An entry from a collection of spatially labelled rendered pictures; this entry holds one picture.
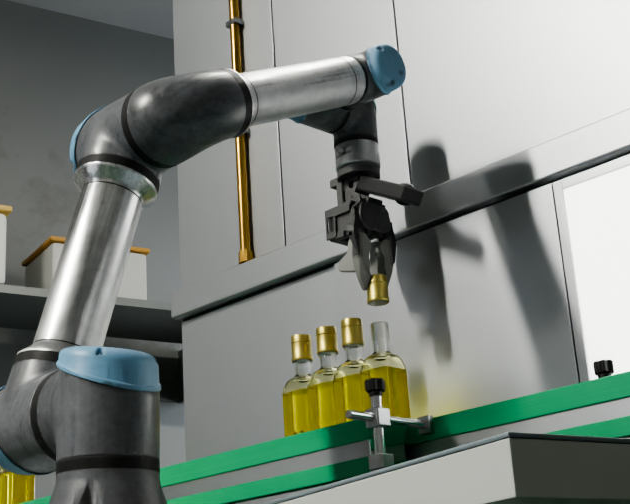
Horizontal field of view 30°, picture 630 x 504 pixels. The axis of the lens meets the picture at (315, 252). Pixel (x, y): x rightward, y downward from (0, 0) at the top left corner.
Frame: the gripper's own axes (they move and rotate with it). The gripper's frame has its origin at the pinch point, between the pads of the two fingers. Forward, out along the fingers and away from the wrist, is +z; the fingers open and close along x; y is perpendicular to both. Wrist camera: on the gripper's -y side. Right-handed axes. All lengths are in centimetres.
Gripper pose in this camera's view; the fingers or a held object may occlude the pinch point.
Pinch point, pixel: (376, 282)
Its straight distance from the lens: 191.5
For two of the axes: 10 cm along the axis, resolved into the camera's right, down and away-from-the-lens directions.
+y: -6.9, 2.7, 6.7
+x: -7.2, -1.9, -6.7
